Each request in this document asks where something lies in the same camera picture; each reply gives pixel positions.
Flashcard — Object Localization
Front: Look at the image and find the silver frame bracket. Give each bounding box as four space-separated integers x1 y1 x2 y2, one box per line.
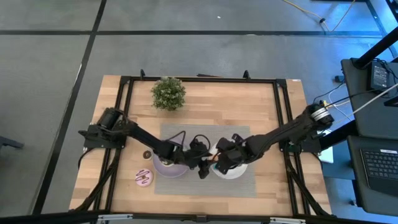
96 213 134 223
269 217 307 224

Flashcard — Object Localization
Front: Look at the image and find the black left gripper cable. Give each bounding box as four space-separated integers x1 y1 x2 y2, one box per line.
167 130 211 151

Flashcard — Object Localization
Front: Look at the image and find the black cable bundle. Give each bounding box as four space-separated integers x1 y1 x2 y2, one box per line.
74 147 123 213
284 149 331 217

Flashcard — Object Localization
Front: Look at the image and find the white box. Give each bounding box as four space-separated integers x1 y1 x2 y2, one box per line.
318 146 335 164

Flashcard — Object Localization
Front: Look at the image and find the black power adapter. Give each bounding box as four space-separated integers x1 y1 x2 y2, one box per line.
369 61 392 91

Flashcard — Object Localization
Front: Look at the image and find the black slanted pole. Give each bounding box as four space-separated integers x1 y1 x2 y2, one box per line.
354 26 398 70

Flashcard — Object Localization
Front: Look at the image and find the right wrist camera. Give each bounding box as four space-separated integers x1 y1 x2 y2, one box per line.
231 133 247 146

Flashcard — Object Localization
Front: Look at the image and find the yellow power cord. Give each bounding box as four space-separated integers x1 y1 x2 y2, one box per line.
280 0 357 33

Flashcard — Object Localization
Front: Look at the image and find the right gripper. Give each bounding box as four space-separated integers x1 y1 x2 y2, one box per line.
213 138 252 175

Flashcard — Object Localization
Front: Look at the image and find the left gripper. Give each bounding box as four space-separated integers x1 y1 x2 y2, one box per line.
183 138 215 180

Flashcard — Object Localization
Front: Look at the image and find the dark chair leg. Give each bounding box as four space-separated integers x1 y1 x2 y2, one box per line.
0 135 25 151

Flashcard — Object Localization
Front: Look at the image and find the purple plate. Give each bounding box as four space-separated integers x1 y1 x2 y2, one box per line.
152 153 190 179

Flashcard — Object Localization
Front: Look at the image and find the green potted plant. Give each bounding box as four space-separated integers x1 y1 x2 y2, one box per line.
150 76 187 112

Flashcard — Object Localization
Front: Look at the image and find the black table frame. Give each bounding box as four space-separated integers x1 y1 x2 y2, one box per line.
70 70 332 224

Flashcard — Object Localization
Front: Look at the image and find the pink donut chocolate drizzle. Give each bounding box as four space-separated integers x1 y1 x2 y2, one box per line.
134 168 155 188

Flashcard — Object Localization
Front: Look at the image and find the black laptop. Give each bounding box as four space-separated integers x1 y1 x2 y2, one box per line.
346 134 398 217

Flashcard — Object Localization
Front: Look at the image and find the black side desk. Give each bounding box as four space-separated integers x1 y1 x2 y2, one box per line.
340 57 398 139

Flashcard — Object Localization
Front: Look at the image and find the white cable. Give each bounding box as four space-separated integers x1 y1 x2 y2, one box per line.
333 82 398 126

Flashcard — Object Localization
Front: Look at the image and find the grey woven placemat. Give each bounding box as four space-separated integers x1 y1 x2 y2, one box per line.
154 124 258 198

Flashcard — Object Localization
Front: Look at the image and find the white plate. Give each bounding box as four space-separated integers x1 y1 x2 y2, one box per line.
208 142 249 180

